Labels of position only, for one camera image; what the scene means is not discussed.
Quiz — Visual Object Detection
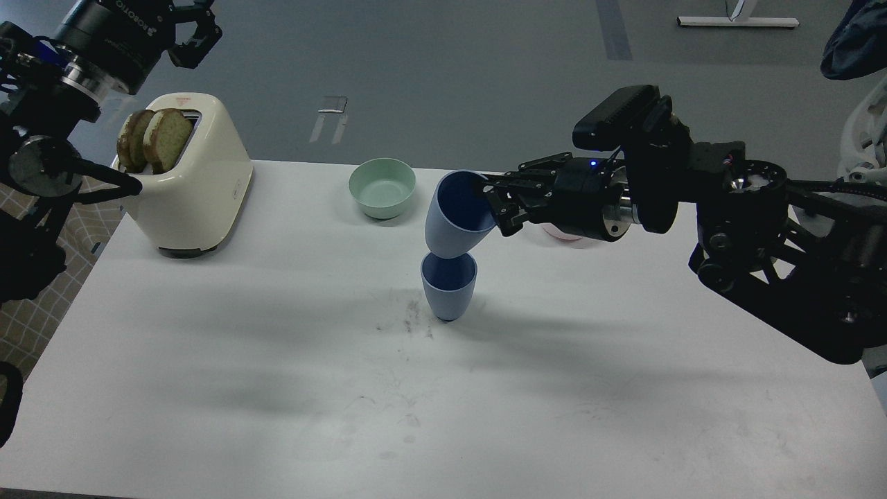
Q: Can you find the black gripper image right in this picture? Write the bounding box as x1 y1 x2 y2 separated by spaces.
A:
484 152 639 241

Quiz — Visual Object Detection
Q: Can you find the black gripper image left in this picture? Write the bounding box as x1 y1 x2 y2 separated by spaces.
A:
54 0 222 95

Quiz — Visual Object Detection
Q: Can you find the blue cup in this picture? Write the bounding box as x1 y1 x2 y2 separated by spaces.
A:
425 170 496 259
419 252 478 322

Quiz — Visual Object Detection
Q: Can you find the pink bowl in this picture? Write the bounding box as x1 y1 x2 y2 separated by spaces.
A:
541 223 587 243

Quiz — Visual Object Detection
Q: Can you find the toast slice front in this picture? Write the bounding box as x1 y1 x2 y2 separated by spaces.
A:
142 108 193 175

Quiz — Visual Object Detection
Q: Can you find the toast slice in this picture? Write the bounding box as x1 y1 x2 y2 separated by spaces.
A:
116 110 156 174
142 108 193 175

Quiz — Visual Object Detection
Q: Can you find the toast slice rear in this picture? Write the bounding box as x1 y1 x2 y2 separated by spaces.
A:
116 110 156 174

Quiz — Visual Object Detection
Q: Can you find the green bowl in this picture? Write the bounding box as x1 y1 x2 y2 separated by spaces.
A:
348 158 416 219

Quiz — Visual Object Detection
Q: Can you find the cream white toaster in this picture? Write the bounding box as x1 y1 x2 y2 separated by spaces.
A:
121 92 254 259

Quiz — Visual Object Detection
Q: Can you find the white desk leg base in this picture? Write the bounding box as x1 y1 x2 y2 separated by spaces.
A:
676 1 800 29

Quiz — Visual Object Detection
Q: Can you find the checkered cloth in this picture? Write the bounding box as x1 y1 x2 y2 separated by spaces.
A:
1 201 125 378

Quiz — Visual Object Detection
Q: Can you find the white office chair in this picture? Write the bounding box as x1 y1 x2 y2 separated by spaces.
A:
836 82 886 186

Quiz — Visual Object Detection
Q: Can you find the dark blue jacket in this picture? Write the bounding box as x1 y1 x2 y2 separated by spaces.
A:
820 1 886 81

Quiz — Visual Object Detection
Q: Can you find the black cable loop left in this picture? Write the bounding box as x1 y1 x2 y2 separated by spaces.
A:
0 362 24 448

